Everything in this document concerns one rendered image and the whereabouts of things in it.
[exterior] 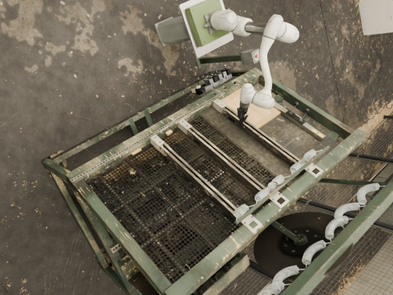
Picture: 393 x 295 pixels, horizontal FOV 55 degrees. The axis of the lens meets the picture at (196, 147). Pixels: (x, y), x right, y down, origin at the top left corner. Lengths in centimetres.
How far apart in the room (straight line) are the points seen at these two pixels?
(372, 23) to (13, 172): 582
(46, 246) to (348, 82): 527
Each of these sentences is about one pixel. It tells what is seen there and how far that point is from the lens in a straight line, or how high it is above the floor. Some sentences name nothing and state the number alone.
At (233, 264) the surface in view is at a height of 178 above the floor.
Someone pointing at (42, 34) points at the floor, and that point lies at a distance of 383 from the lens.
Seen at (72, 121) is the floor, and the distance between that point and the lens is 389.
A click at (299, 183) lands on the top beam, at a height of 190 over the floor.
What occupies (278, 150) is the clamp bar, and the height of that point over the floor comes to 159.
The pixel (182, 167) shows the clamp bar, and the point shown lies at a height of 127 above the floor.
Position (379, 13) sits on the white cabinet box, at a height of 32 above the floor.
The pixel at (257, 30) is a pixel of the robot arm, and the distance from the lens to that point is 343.
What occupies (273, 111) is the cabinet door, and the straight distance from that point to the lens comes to 362.
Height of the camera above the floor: 369
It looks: 53 degrees down
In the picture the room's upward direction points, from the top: 103 degrees clockwise
